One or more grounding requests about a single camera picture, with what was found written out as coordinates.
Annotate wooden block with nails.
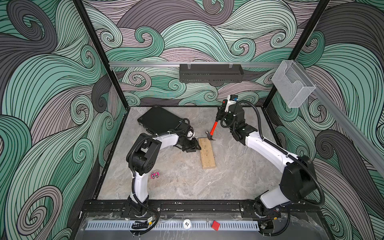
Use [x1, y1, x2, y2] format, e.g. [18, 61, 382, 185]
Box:
[199, 138, 216, 170]

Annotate claw hammer orange black handle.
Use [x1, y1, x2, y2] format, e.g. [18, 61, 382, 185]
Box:
[206, 100, 228, 141]

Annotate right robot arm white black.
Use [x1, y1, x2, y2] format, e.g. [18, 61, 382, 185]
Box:
[216, 95, 325, 217]

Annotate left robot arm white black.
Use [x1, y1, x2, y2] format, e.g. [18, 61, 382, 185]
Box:
[126, 117, 201, 215]

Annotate black hard case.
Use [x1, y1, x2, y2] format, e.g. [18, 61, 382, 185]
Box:
[138, 107, 187, 135]

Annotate pink toy car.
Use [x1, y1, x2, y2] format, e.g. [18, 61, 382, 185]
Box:
[151, 170, 160, 179]

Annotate red cube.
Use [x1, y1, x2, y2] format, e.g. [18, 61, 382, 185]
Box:
[211, 221, 221, 231]

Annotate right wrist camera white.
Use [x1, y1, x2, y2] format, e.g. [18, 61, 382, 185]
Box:
[225, 95, 238, 113]

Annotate black wall tray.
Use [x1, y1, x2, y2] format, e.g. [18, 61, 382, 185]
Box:
[179, 64, 244, 84]

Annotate clear mesh wall holder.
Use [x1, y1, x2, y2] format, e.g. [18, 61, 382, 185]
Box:
[272, 60, 316, 108]

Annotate white slotted cable duct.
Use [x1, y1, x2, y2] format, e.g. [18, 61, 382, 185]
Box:
[85, 220, 260, 232]

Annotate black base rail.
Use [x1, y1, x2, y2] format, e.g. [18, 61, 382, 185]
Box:
[79, 200, 323, 220]

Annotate aluminium wall rail back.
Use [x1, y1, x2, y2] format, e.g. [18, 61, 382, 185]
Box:
[109, 61, 281, 69]

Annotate aluminium wall rail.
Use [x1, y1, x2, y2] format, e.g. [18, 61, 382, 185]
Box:
[109, 61, 281, 69]
[297, 63, 384, 175]

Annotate aluminium wall rail right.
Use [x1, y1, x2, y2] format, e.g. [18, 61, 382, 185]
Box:
[297, 63, 384, 175]

